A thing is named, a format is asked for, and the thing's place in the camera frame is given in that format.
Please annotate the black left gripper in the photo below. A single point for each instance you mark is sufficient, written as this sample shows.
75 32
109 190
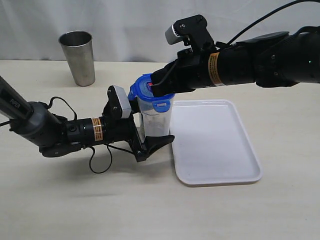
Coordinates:
118 129

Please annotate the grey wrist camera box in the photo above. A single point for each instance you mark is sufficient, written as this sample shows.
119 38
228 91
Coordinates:
173 34
123 102

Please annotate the blue plastic lid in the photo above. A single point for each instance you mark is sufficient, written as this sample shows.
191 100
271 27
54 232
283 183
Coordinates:
142 92

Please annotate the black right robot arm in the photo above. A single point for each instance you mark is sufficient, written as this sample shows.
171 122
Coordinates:
278 59

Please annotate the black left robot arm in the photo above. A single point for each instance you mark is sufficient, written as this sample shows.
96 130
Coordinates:
57 136

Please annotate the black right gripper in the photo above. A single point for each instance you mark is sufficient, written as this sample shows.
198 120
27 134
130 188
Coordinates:
190 71

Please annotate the white rectangular plastic tray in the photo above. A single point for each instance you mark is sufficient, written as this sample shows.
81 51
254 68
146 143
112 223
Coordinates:
211 145

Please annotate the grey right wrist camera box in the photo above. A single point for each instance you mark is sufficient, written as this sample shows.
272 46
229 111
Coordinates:
173 34

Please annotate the clear plastic tall container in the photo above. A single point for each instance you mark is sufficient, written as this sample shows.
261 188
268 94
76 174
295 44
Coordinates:
155 115

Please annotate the stainless steel tumbler cup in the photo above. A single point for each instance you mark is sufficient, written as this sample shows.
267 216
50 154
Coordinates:
78 51

